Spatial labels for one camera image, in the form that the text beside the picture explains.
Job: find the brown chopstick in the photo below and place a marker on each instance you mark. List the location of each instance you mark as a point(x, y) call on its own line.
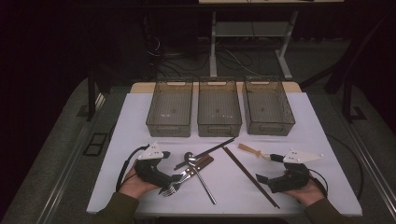
point(250, 174)
point(246, 174)

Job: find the smoky clear plastic bin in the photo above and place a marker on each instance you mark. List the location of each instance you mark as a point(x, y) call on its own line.
point(267, 107)
point(169, 109)
point(219, 109)

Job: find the metal spoon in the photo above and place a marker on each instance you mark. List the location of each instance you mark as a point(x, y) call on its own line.
point(190, 158)

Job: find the person's left hand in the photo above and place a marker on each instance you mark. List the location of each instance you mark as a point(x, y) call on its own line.
point(134, 185)

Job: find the aluminium rail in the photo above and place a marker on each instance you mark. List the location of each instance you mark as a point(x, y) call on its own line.
point(71, 161)
point(373, 174)

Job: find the black rectangular floor frame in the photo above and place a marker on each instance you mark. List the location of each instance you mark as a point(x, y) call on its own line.
point(88, 152)

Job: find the person's right hand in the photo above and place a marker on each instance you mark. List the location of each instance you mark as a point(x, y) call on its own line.
point(306, 194)

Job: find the black slanted stand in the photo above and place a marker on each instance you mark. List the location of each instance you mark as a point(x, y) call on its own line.
point(347, 77)

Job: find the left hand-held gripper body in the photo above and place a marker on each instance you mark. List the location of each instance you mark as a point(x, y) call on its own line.
point(149, 172)

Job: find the black chopstick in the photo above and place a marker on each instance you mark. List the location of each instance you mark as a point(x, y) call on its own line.
point(182, 165)
point(224, 143)

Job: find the white table cover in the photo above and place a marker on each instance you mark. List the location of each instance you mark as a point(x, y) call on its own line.
point(236, 199)

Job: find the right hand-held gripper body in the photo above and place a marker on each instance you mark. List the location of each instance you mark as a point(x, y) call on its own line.
point(291, 180)

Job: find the black upright stand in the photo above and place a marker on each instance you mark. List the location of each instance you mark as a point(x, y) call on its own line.
point(91, 99)

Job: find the white metal desk frame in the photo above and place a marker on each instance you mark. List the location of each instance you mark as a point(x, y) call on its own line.
point(213, 46)

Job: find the small wooden knife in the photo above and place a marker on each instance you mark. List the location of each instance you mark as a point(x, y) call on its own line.
point(247, 148)

